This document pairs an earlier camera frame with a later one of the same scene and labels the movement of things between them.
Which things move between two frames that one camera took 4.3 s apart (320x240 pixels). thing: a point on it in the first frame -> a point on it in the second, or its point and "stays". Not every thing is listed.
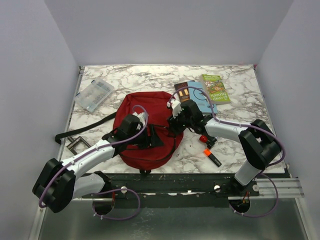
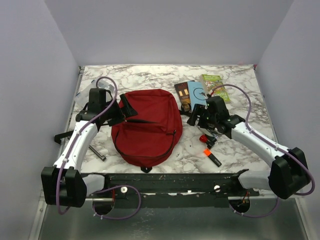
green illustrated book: x=215 y=88 stays
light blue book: x=200 y=98 stays
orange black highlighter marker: x=207 y=152 stays
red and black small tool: x=210 y=141 stays
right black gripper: x=173 y=126 -> x=196 y=112
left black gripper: x=153 y=140 -> x=127 y=110
